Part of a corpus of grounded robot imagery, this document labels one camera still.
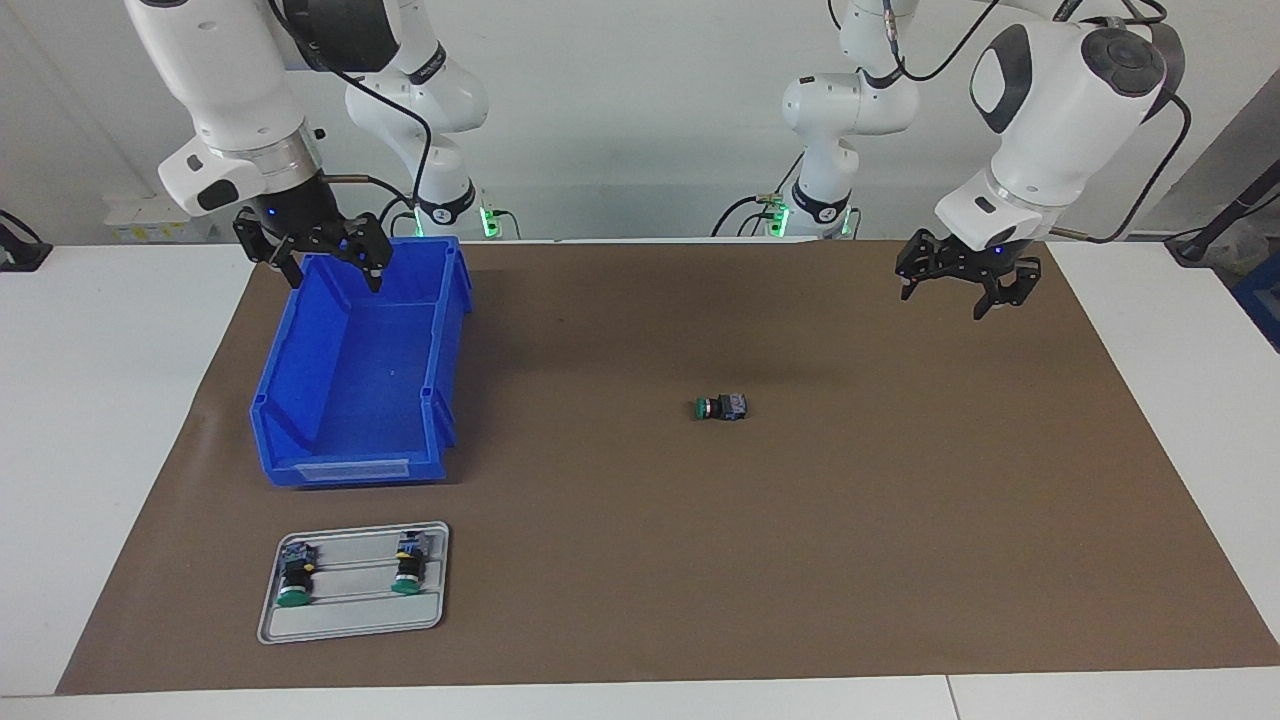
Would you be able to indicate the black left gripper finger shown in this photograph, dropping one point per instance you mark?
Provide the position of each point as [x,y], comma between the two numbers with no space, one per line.
[925,260]
[1010,288]

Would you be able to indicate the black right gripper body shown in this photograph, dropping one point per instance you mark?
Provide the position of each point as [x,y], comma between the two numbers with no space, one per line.
[300,215]

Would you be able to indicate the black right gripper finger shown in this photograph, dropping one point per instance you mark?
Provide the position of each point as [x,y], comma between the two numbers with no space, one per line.
[368,245]
[262,240]

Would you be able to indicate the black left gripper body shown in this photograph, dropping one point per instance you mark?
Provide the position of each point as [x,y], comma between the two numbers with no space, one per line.
[985,260]

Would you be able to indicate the green push button switch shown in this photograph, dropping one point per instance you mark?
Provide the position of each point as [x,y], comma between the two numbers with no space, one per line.
[722,407]
[295,580]
[408,570]

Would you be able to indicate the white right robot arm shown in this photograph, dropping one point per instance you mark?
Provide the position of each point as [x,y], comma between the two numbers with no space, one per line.
[220,80]

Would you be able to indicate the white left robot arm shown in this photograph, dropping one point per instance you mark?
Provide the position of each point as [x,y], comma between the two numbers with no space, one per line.
[1070,110]

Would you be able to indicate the blue plastic storage bin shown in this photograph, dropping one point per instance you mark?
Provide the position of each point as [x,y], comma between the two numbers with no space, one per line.
[370,380]

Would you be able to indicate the black stand pole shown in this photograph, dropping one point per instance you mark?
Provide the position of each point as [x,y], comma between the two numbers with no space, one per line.
[1230,215]

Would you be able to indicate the blue crate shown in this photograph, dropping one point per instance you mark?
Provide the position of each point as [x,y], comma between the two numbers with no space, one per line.
[1262,300]

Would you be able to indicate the grey metal tray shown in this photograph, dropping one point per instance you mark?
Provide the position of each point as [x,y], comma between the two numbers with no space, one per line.
[350,615]

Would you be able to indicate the brown table mat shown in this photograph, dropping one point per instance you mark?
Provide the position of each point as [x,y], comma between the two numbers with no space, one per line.
[700,560]

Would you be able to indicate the white wall socket box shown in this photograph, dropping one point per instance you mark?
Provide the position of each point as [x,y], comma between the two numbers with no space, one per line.
[140,215]

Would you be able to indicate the black clamp mount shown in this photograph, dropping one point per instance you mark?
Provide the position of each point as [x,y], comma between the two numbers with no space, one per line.
[20,250]

